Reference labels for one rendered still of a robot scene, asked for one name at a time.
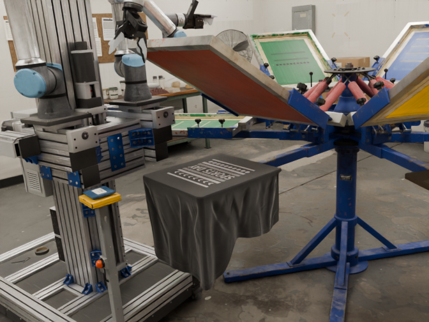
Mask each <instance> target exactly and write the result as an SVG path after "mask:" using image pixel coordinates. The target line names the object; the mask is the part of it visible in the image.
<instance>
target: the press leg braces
mask: <svg viewBox="0 0 429 322"><path fill-rule="evenodd" d="M357 224H359V225H360V226H361V227H362V228H363V229H365V230H366V231H368V232H369V233H370V234H371V235H372V236H374V237H375V238H376V239H378V240H379V241H380V242H381V243H383V244H384V245H385V246H383V247H382V248H383V249H384V250H385V251H387V252H390V251H395V250H401V248H400V247H399V246H397V245H393V244H392V243H391V242H390V241H388V240H387V239H385V237H383V236H382V235H381V234H379V233H378V232H377V231H376V230H375V229H373V228H372V227H371V226H369V225H368V224H367V223H366V222H365V221H363V220H362V219H360V218H359V217H357ZM335 227H336V219H335V218H334V217H333V218H332V219H331V220H330V221H329V222H328V223H327V224H326V225H325V226H324V227H323V228H322V229H321V230H320V231H319V232H318V233H317V234H316V235H315V236H314V237H313V239H312V240H311V241H310V242H309V243H308V244H307V245H306V246H305V247H304V248H303V249H302V250H301V251H300V252H299V253H298V254H297V255H296V256H295V257H294V258H293V259H292V260H291V261H286V262H287V264H288V265H289V266H290V267H293V266H301V265H305V263H304V261H303V259H304V258H305V257H306V256H307V255H308V254H309V253H310V252H311V251H312V250H313V249H314V248H315V247H316V246H317V245H318V244H319V243H320V242H321V241H322V240H323V239H324V238H325V237H326V236H327V235H328V234H329V233H330V232H331V231H332V230H333V229H334V228H335ZM347 238H348V222H342V228H341V241H340V260H339V269H338V278H336V280H335V288H337V289H347V279H345V270H346V260H347Z"/></svg>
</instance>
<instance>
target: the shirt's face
mask: <svg viewBox="0 0 429 322"><path fill-rule="evenodd" d="M212 159H217V160H221V161H224V162H228V163H231V164H235V165H240V166H242V167H247V168H250V169H254V170H256V171H252V172H249V173H246V174H244V175H241V176H238V177H235V178H232V179H229V180H227V181H223V182H221V183H217V184H215V185H212V186H210V187H202V186H200V185H197V184H194V183H191V182H189V181H186V180H182V179H180V178H177V177H175V176H171V175H169V174H166V173H169V172H172V171H176V170H179V169H182V168H185V167H189V166H192V165H195V164H199V163H202V162H206V161H209V160H212ZM277 169H281V168H279V167H275V166H272V165H267V164H262V163H259V162H254V161H251V160H247V159H243V158H238V157H233V156H230V155H226V154H223V153H217V154H214V155H210V156H207V157H204V158H200V159H196V160H192V161H190V162H186V163H183V164H179V165H175V166H172V167H168V168H166V169H162V170H159V171H155V172H151V173H148V174H145V175H144V176H147V177H149V178H152V179H154V180H156V181H159V182H162V183H164V184H167V185H170V186H171V187H174V188H178V189H179V190H182V191H185V192H187V193H189V194H193V195H195V196H197V197H202V196H206V195H208V194H211V193H213V192H216V191H219V190H221V189H224V188H227V187H230V186H233V185H236V184H238V183H241V182H244V181H246V180H250V179H252V178H255V177H258V176H260V175H263V174H266V173H269V172H271V171H275V170H277Z"/></svg>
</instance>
